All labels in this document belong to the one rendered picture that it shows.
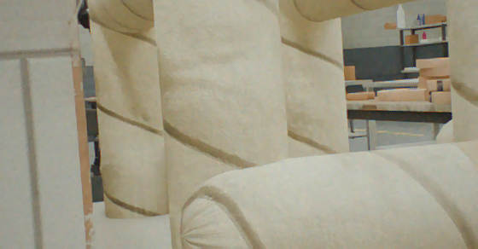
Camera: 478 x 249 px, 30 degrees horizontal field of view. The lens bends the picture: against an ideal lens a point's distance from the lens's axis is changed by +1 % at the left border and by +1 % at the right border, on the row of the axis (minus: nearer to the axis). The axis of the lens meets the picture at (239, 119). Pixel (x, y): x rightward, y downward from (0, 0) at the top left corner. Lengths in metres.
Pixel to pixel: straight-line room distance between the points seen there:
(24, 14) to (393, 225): 0.10
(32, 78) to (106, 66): 0.21
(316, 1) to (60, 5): 0.20
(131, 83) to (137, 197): 0.05
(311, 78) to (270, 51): 0.18
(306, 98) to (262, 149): 0.18
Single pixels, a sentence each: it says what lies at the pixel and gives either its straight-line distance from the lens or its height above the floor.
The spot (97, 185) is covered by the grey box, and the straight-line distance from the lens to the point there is 1.48.
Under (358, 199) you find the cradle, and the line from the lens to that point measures 0.22.
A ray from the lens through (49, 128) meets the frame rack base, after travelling 0.17.
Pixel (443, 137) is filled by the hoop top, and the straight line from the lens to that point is 0.44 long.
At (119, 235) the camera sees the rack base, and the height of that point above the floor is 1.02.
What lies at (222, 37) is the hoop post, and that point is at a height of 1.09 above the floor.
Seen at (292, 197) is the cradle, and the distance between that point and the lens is 0.21.
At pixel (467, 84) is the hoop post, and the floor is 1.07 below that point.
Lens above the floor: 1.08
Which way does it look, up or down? 3 degrees down
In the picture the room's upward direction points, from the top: 4 degrees counter-clockwise
